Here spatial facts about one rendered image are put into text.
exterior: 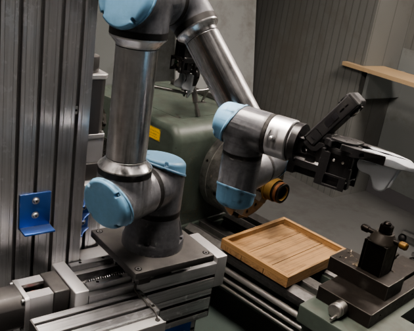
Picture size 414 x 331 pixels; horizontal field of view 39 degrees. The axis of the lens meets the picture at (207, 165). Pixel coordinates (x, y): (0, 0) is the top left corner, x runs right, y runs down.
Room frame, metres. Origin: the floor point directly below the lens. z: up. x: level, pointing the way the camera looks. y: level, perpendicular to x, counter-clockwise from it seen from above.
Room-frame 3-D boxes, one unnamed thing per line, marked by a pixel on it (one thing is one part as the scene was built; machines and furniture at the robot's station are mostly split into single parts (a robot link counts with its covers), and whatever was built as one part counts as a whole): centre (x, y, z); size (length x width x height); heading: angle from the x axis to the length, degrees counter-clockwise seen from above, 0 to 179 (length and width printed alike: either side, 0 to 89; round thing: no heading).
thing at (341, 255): (1.59, -0.53, 1.00); 0.20 x 0.10 x 0.05; 48
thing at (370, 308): (1.62, -0.59, 0.95); 0.43 x 0.18 x 0.04; 138
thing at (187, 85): (2.09, 0.11, 1.37); 0.06 x 0.03 x 0.09; 138
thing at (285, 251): (1.89, -0.32, 0.88); 0.36 x 0.30 x 0.04; 138
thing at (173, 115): (2.31, 0.17, 1.06); 0.59 x 0.48 x 0.39; 48
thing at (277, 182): (1.96, -0.25, 1.08); 0.09 x 0.09 x 0.09; 48
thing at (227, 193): (1.05, -0.07, 1.46); 0.11 x 0.08 x 0.11; 151
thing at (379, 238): (1.58, -0.55, 1.13); 0.08 x 0.08 x 0.03
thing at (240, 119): (1.04, -0.06, 1.56); 0.11 x 0.08 x 0.09; 61
